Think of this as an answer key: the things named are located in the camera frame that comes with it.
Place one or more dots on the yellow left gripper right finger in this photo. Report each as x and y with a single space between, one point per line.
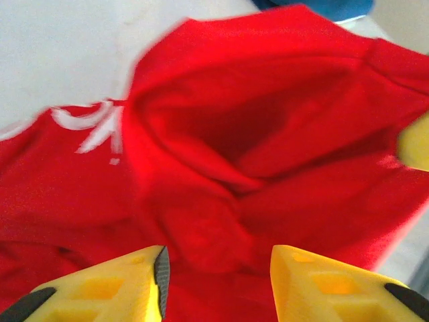
335 295

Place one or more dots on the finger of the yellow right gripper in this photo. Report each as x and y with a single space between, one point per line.
417 144

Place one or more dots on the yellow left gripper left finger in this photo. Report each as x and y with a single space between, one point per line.
100 295

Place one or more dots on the red t-shirt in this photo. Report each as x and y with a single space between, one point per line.
234 134

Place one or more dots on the folded blue t-shirt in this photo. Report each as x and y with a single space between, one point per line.
318 6

